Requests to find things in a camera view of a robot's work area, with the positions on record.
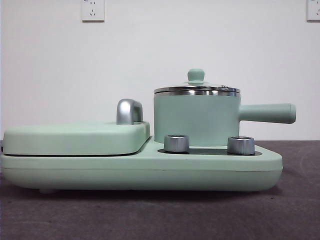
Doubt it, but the glass pot lid green knob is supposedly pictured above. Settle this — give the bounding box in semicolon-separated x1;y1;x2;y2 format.
153;68;241;94

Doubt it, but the silver control knob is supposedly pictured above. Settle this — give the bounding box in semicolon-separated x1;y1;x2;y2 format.
226;136;255;155
163;134;190;153

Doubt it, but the green breakfast machine base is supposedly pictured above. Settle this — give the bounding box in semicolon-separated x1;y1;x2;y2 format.
0;139;284;195

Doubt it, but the green pot with side handle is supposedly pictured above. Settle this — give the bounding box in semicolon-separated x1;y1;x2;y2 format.
152;90;297;148

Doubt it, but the green griddle cover silver handle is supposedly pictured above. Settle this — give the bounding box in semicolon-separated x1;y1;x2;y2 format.
2;98;152;157

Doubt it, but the white wall socket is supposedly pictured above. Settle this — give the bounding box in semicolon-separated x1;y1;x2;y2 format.
81;0;105;23
306;0;320;22

